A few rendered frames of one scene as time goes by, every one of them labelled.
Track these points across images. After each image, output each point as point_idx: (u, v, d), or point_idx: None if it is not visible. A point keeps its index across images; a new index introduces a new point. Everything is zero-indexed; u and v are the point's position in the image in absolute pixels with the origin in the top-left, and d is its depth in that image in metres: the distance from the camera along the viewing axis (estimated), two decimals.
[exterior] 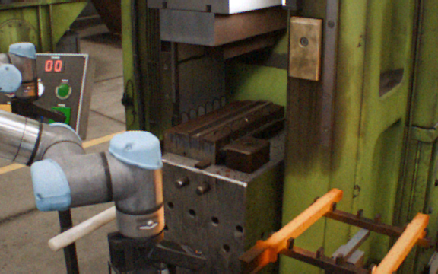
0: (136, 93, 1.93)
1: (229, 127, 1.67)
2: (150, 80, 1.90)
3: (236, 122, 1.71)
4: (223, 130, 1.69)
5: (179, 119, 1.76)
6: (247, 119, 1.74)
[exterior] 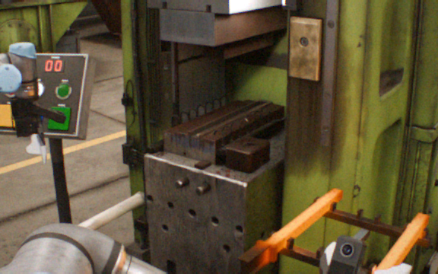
0: (136, 93, 1.93)
1: (229, 127, 1.67)
2: (150, 80, 1.90)
3: (236, 122, 1.71)
4: (223, 130, 1.69)
5: (179, 119, 1.76)
6: (247, 119, 1.74)
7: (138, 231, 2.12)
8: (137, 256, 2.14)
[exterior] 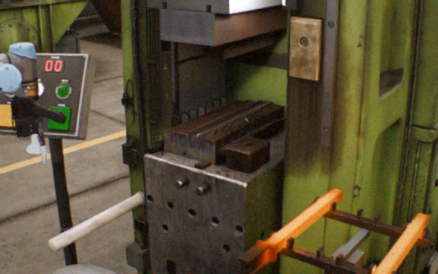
0: (136, 93, 1.93)
1: (229, 127, 1.67)
2: (150, 80, 1.90)
3: (236, 122, 1.71)
4: (223, 130, 1.69)
5: (179, 119, 1.76)
6: (247, 119, 1.74)
7: (138, 231, 2.12)
8: (137, 256, 2.14)
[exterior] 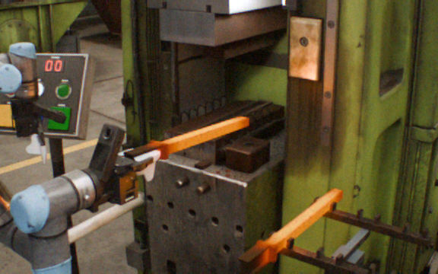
0: (136, 93, 1.93)
1: None
2: (150, 80, 1.90)
3: None
4: None
5: (179, 119, 1.76)
6: None
7: (138, 231, 2.12)
8: (137, 256, 2.14)
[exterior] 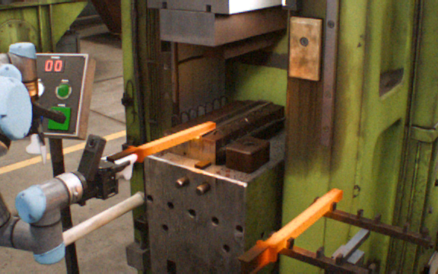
0: (136, 93, 1.93)
1: (229, 127, 1.67)
2: (150, 80, 1.90)
3: (236, 122, 1.71)
4: (223, 130, 1.69)
5: (179, 119, 1.76)
6: (247, 119, 1.74)
7: (138, 231, 2.12)
8: (137, 256, 2.14)
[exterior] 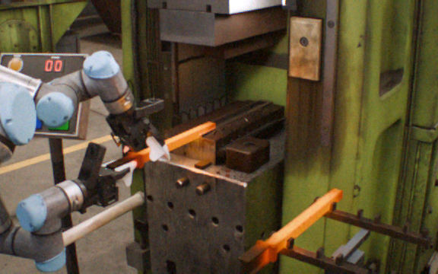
0: (136, 93, 1.93)
1: (229, 127, 1.67)
2: (150, 80, 1.90)
3: (236, 122, 1.71)
4: (223, 130, 1.69)
5: (179, 119, 1.76)
6: (247, 119, 1.74)
7: (138, 231, 2.12)
8: (137, 256, 2.14)
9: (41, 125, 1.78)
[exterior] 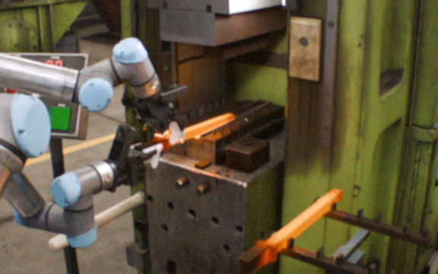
0: None
1: (229, 127, 1.67)
2: None
3: (236, 122, 1.71)
4: (223, 130, 1.69)
5: None
6: (247, 119, 1.74)
7: (138, 231, 2.12)
8: (137, 256, 2.14)
9: None
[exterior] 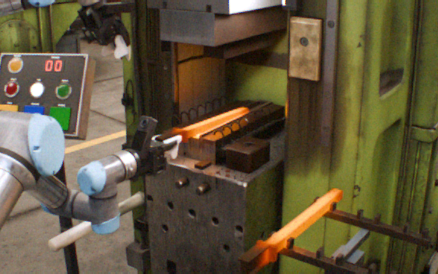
0: (136, 93, 1.93)
1: (229, 127, 1.67)
2: (150, 80, 1.90)
3: (236, 122, 1.71)
4: (223, 130, 1.69)
5: (179, 119, 1.76)
6: (247, 119, 1.74)
7: (138, 231, 2.12)
8: (137, 256, 2.14)
9: None
